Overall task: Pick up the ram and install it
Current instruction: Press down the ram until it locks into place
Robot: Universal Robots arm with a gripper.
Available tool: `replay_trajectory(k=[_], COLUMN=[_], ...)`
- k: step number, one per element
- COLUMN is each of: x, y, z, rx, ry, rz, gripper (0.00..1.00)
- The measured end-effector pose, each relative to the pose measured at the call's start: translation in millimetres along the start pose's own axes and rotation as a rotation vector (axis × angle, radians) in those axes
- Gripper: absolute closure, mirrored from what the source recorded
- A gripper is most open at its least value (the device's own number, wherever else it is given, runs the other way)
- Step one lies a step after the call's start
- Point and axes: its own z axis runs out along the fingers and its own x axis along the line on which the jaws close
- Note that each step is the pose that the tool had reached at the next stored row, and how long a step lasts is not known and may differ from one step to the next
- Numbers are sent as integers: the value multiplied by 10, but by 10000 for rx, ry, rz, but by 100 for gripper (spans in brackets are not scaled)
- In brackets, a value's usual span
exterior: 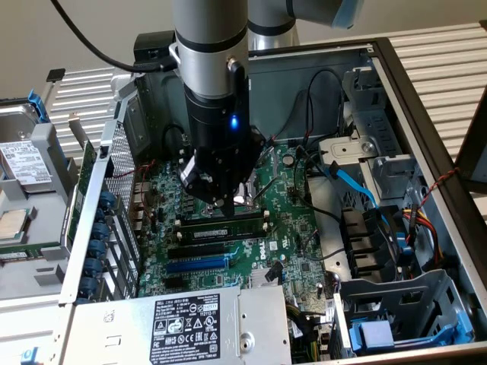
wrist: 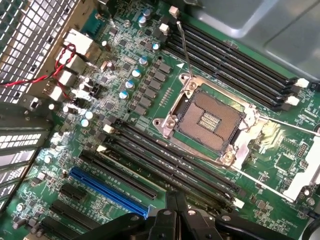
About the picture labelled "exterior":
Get black angled wire connector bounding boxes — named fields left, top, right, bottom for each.
left=265, top=262, right=283, bottom=283

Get green motherboard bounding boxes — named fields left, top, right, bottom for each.
left=135, top=142, right=336, bottom=301

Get metal socket cover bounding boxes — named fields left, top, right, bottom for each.
left=243, top=146, right=277, bottom=205

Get green graphics card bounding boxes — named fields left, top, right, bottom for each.
left=65, top=109, right=99, bottom=248

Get red yellow power wires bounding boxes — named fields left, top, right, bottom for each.
left=401, top=205, right=448, bottom=269

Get silver disk with blue caddy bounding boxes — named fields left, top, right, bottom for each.
left=0, top=90, right=50, bottom=144

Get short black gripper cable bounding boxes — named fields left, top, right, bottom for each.
left=227, top=56, right=247, bottom=117

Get long black camera cable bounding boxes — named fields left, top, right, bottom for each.
left=49, top=0, right=177, bottom=74

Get flat blue disk wire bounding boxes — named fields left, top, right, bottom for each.
left=325, top=161, right=391, bottom=226

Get blue drive tray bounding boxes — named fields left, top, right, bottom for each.
left=348, top=300, right=476, bottom=357

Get CPU socket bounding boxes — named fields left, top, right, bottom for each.
left=205, top=178, right=264, bottom=217

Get silver disk bay with screw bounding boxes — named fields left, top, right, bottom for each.
left=317, top=66, right=423, bottom=202

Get twisted red black wire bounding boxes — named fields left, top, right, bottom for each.
left=416, top=167, right=461, bottom=214

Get silver power supply unit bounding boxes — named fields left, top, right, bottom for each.
left=64, top=284, right=292, bottom=365

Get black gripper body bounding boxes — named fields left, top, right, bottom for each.
left=185, top=89, right=267, bottom=168

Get hard disk with white label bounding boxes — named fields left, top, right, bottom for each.
left=0, top=140, right=54, bottom=195

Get dark framed panel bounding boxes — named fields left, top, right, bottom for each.
left=454, top=85, right=487, bottom=195

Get blue plastic latch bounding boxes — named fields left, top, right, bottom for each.
left=395, top=230, right=414, bottom=256

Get thick black looped wire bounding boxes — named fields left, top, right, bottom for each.
left=162, top=124, right=190, bottom=154

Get silver chipset heat sink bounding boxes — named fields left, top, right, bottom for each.
left=249, top=265, right=285, bottom=289

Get blue expansion slot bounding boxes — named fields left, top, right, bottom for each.
left=165, top=256, right=230, bottom=275

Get open grey PC case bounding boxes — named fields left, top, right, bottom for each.
left=57, top=36, right=487, bottom=365

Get black box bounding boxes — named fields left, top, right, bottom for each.
left=133, top=32, right=178, bottom=65

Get silver disk bay with cutouts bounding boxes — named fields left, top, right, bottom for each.
left=334, top=268, right=476, bottom=358

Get silver CPU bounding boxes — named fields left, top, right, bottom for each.
left=0, top=208, right=30, bottom=243

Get long black expansion slot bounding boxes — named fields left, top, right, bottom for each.
left=167, top=243, right=226, bottom=261

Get grey parts rack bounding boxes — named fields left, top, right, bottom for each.
left=0, top=121, right=83, bottom=305

